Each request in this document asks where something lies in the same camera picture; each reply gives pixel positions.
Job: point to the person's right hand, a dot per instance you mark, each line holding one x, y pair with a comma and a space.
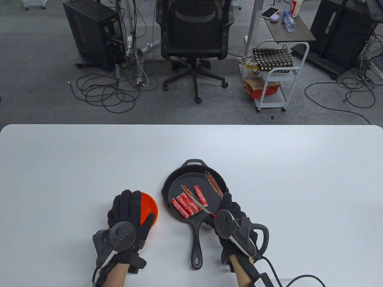
230, 203

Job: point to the black right wrist sensor box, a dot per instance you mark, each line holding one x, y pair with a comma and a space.
263, 282

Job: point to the person's left hand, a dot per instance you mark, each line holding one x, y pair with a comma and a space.
128, 206

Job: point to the red steel kitchen tongs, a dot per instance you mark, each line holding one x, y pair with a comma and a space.
213, 183

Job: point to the white cart with brown top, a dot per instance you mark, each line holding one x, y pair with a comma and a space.
300, 35

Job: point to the white metal frame pole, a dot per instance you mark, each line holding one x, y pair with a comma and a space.
253, 27
129, 18

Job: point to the red paper box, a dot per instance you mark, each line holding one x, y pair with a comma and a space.
263, 89

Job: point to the white smartphone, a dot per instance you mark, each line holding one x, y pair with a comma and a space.
269, 12

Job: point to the yellow plastic bag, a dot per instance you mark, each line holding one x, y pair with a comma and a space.
247, 67

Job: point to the black computer tower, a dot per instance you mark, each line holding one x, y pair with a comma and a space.
89, 33

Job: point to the black white checkered bag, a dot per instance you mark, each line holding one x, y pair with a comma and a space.
272, 58

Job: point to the white power strip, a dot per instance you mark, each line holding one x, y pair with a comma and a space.
129, 44

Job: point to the clear plastic water bottle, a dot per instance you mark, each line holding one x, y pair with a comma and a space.
289, 21

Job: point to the black cast iron skillet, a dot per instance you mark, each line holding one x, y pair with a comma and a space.
191, 179

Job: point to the white desk foot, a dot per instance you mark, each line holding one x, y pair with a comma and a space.
151, 46

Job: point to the grey hand controller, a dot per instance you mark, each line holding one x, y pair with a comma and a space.
121, 234
242, 236

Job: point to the orange plastic bowl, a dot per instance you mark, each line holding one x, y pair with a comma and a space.
148, 204

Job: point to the red white paper cup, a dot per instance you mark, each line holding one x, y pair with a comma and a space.
296, 7

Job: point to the black mesh office chair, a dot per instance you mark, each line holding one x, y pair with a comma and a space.
194, 33

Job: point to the person's left forearm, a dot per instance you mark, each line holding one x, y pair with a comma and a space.
115, 276

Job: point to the purple earbuds case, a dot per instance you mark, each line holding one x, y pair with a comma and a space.
274, 18

